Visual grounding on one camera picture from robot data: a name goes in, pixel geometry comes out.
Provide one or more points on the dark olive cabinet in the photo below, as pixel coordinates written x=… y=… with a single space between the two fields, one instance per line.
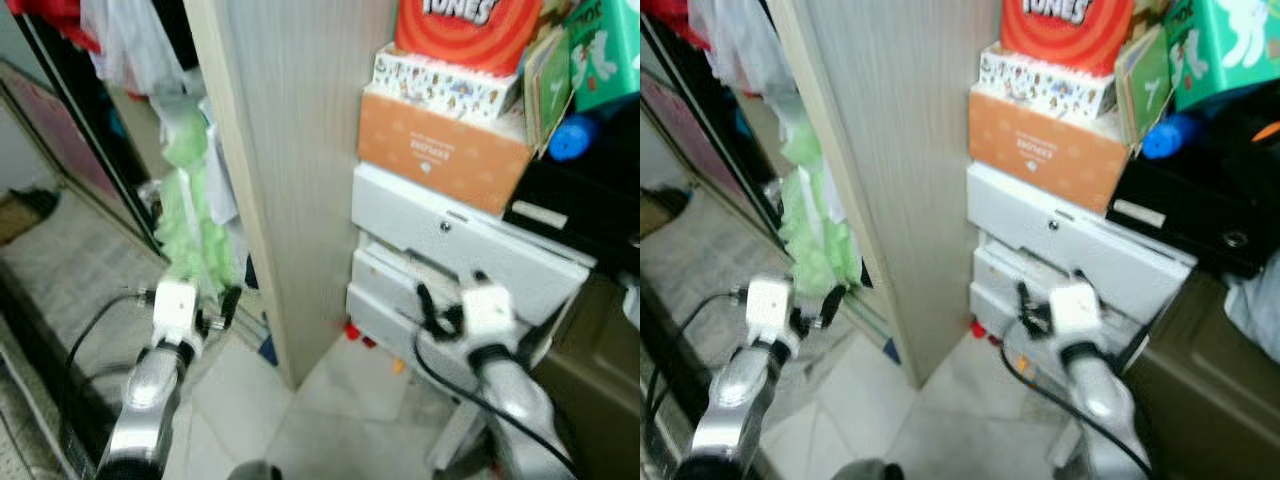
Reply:
x=595 y=390
x=1210 y=400

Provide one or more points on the small red floor item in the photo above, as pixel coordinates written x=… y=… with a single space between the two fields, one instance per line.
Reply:
x=358 y=335
x=978 y=328

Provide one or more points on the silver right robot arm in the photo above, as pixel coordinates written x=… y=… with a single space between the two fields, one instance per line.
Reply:
x=1100 y=400
x=520 y=410

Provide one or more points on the red Tunes box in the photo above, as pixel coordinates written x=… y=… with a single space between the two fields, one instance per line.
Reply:
x=465 y=35
x=1068 y=35

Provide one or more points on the pink wardrobe sliding door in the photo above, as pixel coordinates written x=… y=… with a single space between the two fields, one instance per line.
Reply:
x=690 y=130
x=75 y=150

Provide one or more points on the orange cardboard box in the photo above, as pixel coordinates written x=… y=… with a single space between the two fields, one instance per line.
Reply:
x=440 y=150
x=1045 y=150

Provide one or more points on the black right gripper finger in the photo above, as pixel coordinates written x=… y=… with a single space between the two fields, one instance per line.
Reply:
x=480 y=280
x=1025 y=303
x=1077 y=278
x=427 y=308

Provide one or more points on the small blue floor item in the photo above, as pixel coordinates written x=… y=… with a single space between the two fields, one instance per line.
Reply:
x=268 y=350
x=892 y=350

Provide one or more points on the black box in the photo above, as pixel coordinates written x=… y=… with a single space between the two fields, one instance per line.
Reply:
x=590 y=200
x=1210 y=200

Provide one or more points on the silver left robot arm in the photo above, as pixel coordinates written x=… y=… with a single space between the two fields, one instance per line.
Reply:
x=740 y=400
x=150 y=400

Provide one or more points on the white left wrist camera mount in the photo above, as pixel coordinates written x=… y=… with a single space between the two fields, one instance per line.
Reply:
x=770 y=312
x=175 y=312

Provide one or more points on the green printed box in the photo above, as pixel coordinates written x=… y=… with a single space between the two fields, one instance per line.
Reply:
x=1220 y=45
x=605 y=50

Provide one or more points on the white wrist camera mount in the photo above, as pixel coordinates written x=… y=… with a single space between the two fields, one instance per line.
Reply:
x=1075 y=312
x=770 y=312
x=490 y=315
x=175 y=312

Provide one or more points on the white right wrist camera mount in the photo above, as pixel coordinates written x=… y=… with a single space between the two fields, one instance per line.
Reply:
x=490 y=315
x=1075 y=312

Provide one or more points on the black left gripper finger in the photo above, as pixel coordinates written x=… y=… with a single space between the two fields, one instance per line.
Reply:
x=830 y=305
x=232 y=305

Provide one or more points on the white crumpled cloth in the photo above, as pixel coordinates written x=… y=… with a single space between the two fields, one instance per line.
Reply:
x=1255 y=315

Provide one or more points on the blue bottle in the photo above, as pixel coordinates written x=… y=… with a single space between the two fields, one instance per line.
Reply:
x=1170 y=137
x=572 y=138

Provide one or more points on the pale sheer hanging dress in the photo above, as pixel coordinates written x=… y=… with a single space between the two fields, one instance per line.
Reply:
x=740 y=45
x=135 y=45

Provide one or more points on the white cartoon patterned box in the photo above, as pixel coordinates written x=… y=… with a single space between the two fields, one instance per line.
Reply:
x=1045 y=85
x=440 y=85

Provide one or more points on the grey left robot leg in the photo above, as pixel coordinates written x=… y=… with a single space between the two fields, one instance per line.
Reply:
x=870 y=471
x=255 y=472

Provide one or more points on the light green ruffled dress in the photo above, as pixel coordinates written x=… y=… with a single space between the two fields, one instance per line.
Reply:
x=820 y=220
x=195 y=210

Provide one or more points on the green book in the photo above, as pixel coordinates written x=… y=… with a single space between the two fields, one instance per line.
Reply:
x=1145 y=85
x=548 y=90

